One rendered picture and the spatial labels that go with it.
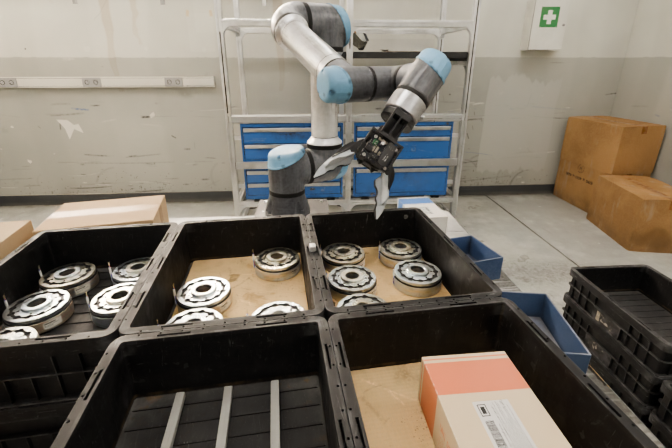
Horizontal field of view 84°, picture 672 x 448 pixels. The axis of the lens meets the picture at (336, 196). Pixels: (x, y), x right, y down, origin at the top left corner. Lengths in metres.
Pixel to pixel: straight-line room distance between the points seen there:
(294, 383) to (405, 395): 0.17
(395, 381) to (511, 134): 3.57
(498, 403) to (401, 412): 0.14
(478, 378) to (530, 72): 3.63
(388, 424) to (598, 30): 4.07
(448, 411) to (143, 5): 3.60
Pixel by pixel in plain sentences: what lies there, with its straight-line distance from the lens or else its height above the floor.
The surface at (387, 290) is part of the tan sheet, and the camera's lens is 0.83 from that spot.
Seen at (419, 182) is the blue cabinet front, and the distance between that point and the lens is 2.89.
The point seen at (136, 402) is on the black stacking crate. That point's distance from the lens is 0.68.
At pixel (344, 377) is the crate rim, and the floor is 0.93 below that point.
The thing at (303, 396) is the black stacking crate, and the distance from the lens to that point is 0.62.
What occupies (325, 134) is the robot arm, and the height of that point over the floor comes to 1.07.
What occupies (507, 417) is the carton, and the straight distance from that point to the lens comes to 0.54.
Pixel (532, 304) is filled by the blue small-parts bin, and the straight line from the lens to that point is 1.05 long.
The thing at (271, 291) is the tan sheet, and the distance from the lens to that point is 0.83.
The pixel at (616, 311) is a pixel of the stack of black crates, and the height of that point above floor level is 0.58.
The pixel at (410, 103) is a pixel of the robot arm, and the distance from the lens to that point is 0.76.
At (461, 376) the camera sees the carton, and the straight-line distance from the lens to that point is 0.56.
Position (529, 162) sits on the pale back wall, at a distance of 4.22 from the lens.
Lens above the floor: 1.29
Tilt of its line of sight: 20 degrees down
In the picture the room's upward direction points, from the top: straight up
